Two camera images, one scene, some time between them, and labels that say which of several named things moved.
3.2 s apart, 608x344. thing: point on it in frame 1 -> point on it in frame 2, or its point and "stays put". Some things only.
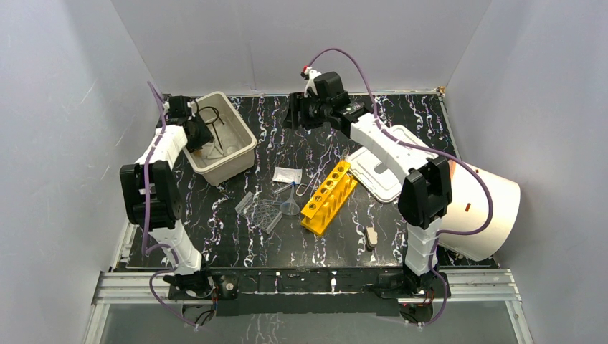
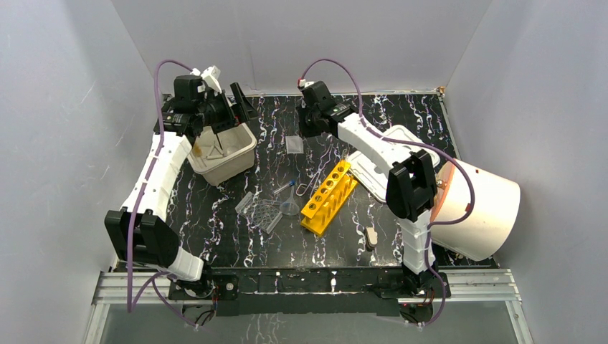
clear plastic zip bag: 287,175 -> 295,145
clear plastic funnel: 290,206 stays put
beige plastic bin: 234,147 stays put
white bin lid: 375,175 stays put
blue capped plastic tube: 293,183 stays put
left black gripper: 200,132 -> 228,110
